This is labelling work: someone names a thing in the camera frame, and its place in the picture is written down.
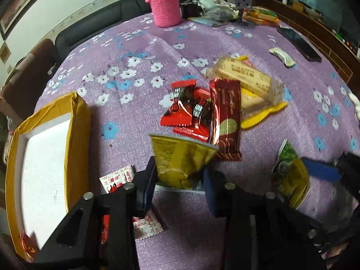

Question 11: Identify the yellow cracker packet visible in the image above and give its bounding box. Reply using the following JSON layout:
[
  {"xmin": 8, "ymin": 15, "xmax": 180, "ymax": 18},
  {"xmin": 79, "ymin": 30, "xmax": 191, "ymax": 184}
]
[{"xmin": 239, "ymin": 87, "xmax": 288, "ymax": 130}]

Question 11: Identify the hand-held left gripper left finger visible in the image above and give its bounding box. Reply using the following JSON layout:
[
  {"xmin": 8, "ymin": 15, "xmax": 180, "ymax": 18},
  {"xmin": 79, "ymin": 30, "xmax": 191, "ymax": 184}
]
[{"xmin": 35, "ymin": 156, "xmax": 158, "ymax": 270}]

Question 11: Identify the wooden cabinet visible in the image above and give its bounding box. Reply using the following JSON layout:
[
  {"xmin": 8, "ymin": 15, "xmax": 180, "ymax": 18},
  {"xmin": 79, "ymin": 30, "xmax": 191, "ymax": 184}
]
[{"xmin": 239, "ymin": 0, "xmax": 360, "ymax": 90}]

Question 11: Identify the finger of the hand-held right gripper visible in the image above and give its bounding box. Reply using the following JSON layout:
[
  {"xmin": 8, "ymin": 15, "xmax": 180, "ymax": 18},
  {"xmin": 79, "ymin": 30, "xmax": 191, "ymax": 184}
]
[
  {"xmin": 305, "ymin": 218, "xmax": 360, "ymax": 246},
  {"xmin": 301, "ymin": 152, "xmax": 360, "ymax": 200}
]

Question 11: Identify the clear plastic bag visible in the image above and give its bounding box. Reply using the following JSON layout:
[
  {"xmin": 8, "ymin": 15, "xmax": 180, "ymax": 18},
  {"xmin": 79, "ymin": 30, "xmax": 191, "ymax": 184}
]
[{"xmin": 191, "ymin": 0, "xmax": 239, "ymax": 21}]

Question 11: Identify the pink bottle with knitted sleeve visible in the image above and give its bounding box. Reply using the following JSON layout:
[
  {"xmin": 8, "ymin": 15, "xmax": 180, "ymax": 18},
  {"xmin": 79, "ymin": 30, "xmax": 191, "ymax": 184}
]
[{"xmin": 145, "ymin": 0, "xmax": 181, "ymax": 28}]

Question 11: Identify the red twist-wrapped candy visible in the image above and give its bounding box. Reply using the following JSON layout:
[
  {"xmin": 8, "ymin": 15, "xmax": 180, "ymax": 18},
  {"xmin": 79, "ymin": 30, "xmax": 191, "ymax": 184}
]
[
  {"xmin": 160, "ymin": 79, "xmax": 198, "ymax": 128},
  {"xmin": 172, "ymin": 88, "xmax": 213, "ymax": 142}
]

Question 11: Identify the blue flat packet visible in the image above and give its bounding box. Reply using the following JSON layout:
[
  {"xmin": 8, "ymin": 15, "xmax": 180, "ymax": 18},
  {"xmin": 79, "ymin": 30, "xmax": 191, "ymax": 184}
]
[{"xmin": 187, "ymin": 16, "xmax": 223, "ymax": 26}]

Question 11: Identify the framed wall picture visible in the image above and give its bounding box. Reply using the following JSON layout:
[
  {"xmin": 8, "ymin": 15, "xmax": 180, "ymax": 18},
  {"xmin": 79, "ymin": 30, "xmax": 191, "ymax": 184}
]
[{"xmin": 0, "ymin": 0, "xmax": 61, "ymax": 40}]

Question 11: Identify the orange biscuit packet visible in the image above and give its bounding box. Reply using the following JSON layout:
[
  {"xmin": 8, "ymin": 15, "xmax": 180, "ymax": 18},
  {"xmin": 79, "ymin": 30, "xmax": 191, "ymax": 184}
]
[{"xmin": 242, "ymin": 11, "xmax": 277, "ymax": 28}]

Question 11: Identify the black smartphone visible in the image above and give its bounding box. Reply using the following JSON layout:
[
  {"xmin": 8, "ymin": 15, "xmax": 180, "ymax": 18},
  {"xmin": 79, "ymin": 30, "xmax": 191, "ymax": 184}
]
[{"xmin": 277, "ymin": 25, "xmax": 322, "ymax": 62}]

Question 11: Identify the clear beige cracker packet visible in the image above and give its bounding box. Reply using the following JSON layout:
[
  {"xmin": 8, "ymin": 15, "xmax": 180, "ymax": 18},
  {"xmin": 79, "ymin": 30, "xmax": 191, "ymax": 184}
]
[{"xmin": 205, "ymin": 56, "xmax": 284, "ymax": 104}]

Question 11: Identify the black leather sofa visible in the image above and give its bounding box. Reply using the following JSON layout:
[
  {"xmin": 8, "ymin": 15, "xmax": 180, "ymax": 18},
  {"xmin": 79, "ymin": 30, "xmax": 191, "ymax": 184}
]
[{"xmin": 54, "ymin": 0, "xmax": 227, "ymax": 61}]

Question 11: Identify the dark red wafer bar packet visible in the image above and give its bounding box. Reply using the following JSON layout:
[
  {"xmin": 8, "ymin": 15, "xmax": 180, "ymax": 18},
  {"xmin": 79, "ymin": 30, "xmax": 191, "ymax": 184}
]
[{"xmin": 209, "ymin": 78, "xmax": 242, "ymax": 161}]

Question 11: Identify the shiny red snack packet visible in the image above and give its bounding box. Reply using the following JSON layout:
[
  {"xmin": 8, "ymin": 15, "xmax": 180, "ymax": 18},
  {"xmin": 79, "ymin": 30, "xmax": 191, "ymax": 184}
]
[
  {"xmin": 18, "ymin": 231, "xmax": 40, "ymax": 261},
  {"xmin": 101, "ymin": 214, "xmax": 111, "ymax": 244}
]

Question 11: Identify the brown armchair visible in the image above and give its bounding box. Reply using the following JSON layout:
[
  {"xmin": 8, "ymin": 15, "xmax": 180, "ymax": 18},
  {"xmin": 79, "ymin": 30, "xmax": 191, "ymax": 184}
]
[{"xmin": 0, "ymin": 39, "xmax": 61, "ymax": 121}]

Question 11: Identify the small white green packet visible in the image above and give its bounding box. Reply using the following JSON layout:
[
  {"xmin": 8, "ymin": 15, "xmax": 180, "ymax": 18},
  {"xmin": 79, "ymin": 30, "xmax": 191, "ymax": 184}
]
[{"xmin": 268, "ymin": 47, "xmax": 296, "ymax": 67}]

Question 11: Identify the yellow cardboard box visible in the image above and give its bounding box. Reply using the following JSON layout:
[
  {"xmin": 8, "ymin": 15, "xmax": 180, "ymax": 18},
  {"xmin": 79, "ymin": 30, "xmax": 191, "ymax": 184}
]
[{"xmin": 6, "ymin": 91, "xmax": 92, "ymax": 262}]

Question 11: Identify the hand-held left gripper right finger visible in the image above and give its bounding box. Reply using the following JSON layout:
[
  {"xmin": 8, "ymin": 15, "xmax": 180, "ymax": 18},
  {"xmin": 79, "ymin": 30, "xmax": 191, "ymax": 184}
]
[{"xmin": 203, "ymin": 169, "xmax": 327, "ymax": 270}]

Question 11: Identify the white object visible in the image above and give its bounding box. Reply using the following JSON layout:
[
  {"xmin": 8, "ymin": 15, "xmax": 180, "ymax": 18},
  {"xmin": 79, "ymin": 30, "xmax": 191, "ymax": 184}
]
[{"xmin": 347, "ymin": 91, "xmax": 360, "ymax": 121}]

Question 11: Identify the small wall plaque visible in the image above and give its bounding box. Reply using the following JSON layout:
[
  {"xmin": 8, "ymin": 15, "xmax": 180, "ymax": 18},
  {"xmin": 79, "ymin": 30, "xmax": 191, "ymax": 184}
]
[{"xmin": 0, "ymin": 41, "xmax": 12, "ymax": 62}]

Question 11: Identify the gold yellow snack packet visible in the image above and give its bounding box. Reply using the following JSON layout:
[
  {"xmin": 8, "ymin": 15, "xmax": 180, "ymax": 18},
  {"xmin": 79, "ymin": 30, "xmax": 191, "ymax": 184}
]
[{"xmin": 148, "ymin": 133, "xmax": 219, "ymax": 190}]

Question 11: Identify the green and gold snack packet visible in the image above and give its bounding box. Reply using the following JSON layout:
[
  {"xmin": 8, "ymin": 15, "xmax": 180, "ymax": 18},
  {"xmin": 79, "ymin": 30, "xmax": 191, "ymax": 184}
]
[{"xmin": 271, "ymin": 139, "xmax": 311, "ymax": 210}]

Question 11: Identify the small black item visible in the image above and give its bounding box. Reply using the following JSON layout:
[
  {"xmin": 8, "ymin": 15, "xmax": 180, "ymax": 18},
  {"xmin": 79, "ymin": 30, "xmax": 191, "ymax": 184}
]
[{"xmin": 180, "ymin": 1, "xmax": 201, "ymax": 19}]

